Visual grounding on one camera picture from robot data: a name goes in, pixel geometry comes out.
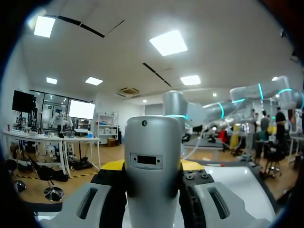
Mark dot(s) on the large whiteboard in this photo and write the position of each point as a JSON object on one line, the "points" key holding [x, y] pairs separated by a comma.
{"points": [[237, 180]]}

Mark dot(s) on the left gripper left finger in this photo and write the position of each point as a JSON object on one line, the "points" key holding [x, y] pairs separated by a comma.
{"points": [[71, 209]]}

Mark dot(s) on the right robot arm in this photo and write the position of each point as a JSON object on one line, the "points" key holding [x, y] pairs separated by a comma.
{"points": [[175, 104]]}

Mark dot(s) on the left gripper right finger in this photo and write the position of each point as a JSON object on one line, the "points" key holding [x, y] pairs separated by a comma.
{"points": [[237, 209]]}

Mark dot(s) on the white marker pen red cap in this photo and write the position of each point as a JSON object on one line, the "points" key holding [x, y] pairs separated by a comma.
{"points": [[215, 164]]}

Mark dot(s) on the person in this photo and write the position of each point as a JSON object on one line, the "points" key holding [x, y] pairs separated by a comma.
{"points": [[255, 118], [280, 123], [264, 123]]}

